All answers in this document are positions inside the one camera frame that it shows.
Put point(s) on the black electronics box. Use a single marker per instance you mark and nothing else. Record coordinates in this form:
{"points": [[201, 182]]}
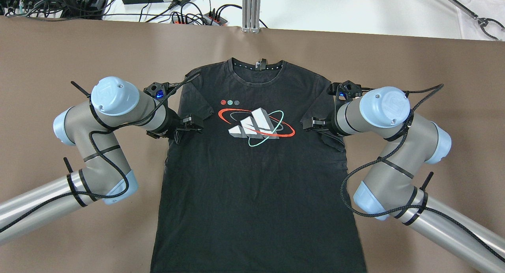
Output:
{"points": [[85, 9]]}

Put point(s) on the black graphic t-shirt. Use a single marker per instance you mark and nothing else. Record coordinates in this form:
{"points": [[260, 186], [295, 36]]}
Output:
{"points": [[254, 192]]}

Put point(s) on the red black power strip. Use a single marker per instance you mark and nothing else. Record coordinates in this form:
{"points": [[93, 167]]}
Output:
{"points": [[197, 19]]}

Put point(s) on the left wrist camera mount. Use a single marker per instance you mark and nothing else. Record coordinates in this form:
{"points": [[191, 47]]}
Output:
{"points": [[159, 91]]}

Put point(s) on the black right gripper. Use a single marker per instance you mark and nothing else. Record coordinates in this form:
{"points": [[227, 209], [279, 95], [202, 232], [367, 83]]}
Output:
{"points": [[333, 123]]}

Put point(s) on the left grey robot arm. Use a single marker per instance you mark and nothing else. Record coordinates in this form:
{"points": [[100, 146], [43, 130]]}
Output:
{"points": [[112, 104]]}

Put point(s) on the aluminium vertical post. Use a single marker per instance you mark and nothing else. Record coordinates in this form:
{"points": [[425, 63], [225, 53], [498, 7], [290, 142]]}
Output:
{"points": [[250, 16]]}

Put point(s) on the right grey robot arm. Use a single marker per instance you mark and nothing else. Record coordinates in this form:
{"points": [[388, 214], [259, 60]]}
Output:
{"points": [[387, 189]]}

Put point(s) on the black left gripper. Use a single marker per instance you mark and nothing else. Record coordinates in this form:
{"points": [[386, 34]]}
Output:
{"points": [[170, 121]]}

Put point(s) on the black grabber tool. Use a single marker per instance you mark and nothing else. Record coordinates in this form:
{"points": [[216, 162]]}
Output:
{"points": [[482, 21]]}

